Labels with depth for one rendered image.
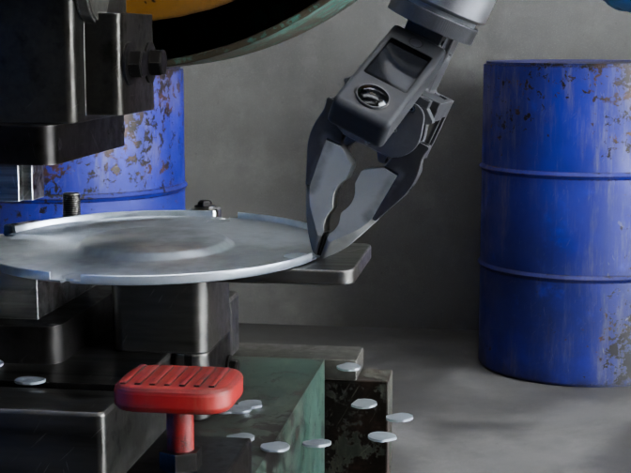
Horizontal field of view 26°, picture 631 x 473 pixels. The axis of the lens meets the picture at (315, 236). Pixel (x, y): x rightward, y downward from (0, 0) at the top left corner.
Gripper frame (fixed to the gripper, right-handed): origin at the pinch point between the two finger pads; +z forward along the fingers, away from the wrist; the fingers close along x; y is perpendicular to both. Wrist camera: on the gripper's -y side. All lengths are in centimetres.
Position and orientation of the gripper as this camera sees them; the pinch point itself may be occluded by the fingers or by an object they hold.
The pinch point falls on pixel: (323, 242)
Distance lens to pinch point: 108.2
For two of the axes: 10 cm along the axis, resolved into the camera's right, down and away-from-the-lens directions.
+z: -4.1, 8.8, 2.5
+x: -8.7, -4.5, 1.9
